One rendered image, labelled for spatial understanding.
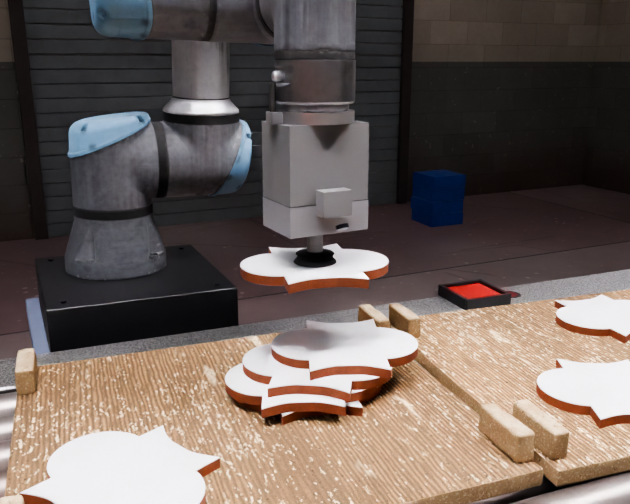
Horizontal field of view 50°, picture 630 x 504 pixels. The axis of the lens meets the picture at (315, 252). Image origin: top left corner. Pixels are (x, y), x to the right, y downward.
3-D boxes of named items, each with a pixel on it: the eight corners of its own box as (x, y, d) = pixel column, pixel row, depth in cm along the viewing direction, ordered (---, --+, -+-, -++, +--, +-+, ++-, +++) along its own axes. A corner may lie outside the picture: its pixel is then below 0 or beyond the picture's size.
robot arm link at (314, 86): (371, 59, 61) (290, 59, 58) (370, 111, 63) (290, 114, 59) (331, 60, 68) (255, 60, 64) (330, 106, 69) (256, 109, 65)
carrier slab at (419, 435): (21, 381, 73) (19, 367, 73) (366, 331, 87) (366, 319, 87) (-7, 623, 42) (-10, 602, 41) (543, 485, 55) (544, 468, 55)
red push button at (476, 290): (445, 296, 102) (445, 287, 101) (478, 291, 104) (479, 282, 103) (467, 309, 96) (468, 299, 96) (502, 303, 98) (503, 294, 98)
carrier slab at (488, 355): (382, 331, 87) (382, 319, 87) (638, 297, 100) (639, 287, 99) (556, 488, 55) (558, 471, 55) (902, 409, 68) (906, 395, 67)
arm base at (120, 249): (58, 258, 108) (53, 197, 106) (152, 248, 115) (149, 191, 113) (74, 285, 96) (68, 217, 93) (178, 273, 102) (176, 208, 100)
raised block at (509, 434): (475, 430, 61) (477, 402, 60) (493, 426, 61) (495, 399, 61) (516, 466, 55) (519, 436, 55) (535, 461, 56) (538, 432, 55)
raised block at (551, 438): (508, 427, 61) (510, 399, 60) (525, 423, 62) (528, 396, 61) (550, 463, 56) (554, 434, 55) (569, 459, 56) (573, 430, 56)
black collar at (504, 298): (437, 295, 102) (438, 284, 102) (480, 288, 105) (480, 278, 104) (466, 311, 95) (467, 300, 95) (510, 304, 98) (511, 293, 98)
